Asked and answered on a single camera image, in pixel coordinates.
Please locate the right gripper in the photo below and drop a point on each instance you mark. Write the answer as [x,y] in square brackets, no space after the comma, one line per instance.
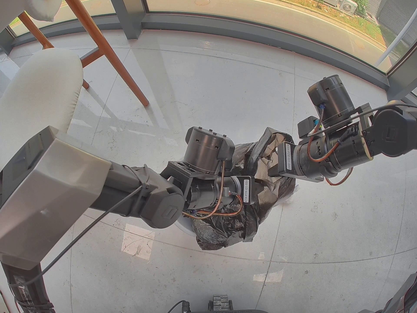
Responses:
[299,162]

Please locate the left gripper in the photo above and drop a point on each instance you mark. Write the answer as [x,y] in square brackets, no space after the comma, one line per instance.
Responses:
[236,187]

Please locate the black plastic bag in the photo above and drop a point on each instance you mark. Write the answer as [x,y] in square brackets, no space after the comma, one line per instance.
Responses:
[228,233]

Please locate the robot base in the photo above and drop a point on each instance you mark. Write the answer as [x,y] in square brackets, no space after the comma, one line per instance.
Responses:
[221,303]

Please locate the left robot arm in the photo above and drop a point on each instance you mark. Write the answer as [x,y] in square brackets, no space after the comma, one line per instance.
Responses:
[49,187]

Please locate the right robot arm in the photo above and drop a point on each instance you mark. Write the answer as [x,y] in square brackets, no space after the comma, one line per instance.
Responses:
[394,129]

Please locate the window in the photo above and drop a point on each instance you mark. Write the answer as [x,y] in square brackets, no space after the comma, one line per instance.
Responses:
[130,11]

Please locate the wooden chair with white cushions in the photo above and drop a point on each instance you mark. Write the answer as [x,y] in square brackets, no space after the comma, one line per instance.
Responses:
[39,90]

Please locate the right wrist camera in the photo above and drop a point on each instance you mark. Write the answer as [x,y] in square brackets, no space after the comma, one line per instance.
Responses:
[306,127]

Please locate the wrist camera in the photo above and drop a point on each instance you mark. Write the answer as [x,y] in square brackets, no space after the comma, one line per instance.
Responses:
[228,148]
[306,127]

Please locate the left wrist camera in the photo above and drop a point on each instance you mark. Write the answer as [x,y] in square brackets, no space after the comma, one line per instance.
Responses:
[228,148]

